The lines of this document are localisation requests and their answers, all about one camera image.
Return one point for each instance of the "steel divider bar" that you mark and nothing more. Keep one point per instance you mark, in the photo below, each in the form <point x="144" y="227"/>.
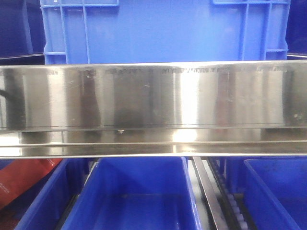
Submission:
<point x="216" y="215"/>

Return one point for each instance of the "blue right lower bin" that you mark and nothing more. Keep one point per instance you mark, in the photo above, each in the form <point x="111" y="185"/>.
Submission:
<point x="276" y="193"/>

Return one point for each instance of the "blue middle lower bin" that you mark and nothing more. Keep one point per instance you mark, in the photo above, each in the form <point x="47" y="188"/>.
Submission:
<point x="141" y="193"/>

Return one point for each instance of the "red package in bin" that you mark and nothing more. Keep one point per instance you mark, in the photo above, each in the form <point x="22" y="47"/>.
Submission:
<point x="20" y="175"/>

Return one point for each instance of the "blue left lower bin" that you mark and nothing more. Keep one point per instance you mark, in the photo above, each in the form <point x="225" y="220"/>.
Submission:
<point x="41" y="207"/>

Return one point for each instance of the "blue bin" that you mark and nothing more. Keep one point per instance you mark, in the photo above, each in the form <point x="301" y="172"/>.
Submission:
<point x="141" y="193"/>
<point x="41" y="207"/>
<point x="276" y="193"/>

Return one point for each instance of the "stainless steel shelf rail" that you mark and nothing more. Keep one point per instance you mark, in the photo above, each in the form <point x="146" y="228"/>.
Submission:
<point x="241" y="108"/>

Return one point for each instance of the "large blue upper crate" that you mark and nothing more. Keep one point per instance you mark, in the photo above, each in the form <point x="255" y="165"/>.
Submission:
<point x="144" y="31"/>

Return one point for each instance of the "white roller track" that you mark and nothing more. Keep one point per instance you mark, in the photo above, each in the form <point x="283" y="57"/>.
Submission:
<point x="236" y="214"/>

